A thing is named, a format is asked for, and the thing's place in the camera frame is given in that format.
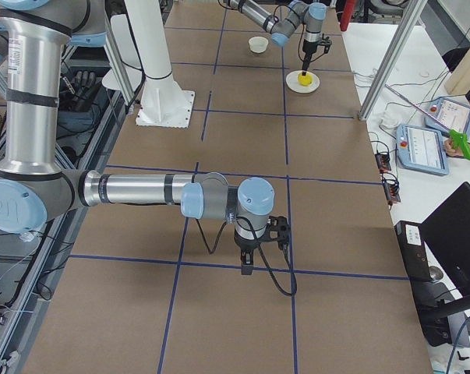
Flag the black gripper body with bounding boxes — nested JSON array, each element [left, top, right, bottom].
[[302, 39, 319, 59], [234, 235, 264, 259]]

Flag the yellow lemon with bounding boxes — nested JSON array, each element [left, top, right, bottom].
[[297, 72, 313, 86]]

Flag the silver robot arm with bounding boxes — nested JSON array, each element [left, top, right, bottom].
[[220, 0, 332, 76], [0, 1, 275, 275]]

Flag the white round plate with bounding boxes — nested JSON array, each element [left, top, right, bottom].
[[285, 69, 320, 94]]

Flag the white plastic bowl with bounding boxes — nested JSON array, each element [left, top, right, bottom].
[[248, 36, 269, 54]]

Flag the person's hand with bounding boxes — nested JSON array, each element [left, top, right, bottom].
[[443, 139, 464, 157]]

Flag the red fire extinguisher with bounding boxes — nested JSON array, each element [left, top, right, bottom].
[[340, 0, 356, 32]]

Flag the far orange circuit board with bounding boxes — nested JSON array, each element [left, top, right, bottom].
[[374, 149, 391, 172]]

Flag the orange circuit board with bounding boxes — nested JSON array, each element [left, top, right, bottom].
[[380, 172, 401, 206], [374, 149, 391, 172]]

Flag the near blue teach pendant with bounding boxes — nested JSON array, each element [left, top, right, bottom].
[[396, 124, 449, 175]]

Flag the blue teach pendant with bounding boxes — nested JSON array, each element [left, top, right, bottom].
[[396, 124, 449, 175], [424, 97, 470, 137]]

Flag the far blue teach pendant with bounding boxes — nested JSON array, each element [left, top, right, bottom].
[[424, 97, 470, 137]]

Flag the near orange circuit board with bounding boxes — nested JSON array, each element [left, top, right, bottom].
[[380, 172, 401, 206]]

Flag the wooden board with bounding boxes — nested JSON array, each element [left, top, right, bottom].
[[445, 48, 470, 95]]

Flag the green plastic tool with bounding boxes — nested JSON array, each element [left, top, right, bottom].
[[449, 129, 470, 161]]

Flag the black computer box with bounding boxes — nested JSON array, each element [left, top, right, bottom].
[[394, 221, 470, 348]]

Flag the black monitor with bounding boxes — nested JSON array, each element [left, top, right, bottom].
[[417, 182, 470, 323]]

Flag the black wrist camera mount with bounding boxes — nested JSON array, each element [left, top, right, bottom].
[[261, 216, 291, 255], [318, 35, 332, 55]]

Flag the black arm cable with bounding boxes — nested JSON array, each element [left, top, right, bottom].
[[193, 216, 298, 298]]

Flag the aluminium frame post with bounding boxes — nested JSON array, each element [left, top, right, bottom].
[[359, 0, 427, 121]]

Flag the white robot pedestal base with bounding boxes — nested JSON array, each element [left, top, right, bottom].
[[125, 0, 195, 129]]

